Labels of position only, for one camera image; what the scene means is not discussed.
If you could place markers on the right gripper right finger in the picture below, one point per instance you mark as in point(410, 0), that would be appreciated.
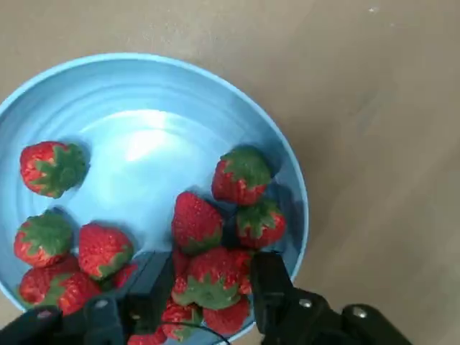
point(287, 316)

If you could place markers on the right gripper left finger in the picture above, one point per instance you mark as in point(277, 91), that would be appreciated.
point(108, 316)

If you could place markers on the red strawberry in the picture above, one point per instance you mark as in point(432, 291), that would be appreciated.
point(233, 187)
point(178, 316)
point(212, 269)
point(245, 262)
point(147, 339)
point(100, 248)
point(224, 318)
point(179, 267)
point(124, 275)
point(43, 239)
point(269, 230)
point(34, 287)
point(77, 291)
point(194, 219)
point(39, 169)

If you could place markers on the blue round plate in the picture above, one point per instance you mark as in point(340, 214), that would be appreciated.
point(143, 125)

